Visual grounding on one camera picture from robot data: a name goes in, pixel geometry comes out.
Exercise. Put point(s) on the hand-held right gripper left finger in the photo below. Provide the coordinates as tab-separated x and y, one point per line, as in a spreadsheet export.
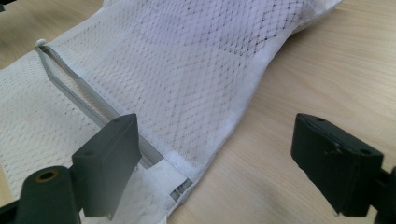
106	161

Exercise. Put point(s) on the white mesh laundry bag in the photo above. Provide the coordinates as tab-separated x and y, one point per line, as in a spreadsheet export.
186	77

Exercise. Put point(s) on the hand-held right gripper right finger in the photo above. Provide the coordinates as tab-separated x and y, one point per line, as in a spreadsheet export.
336	168

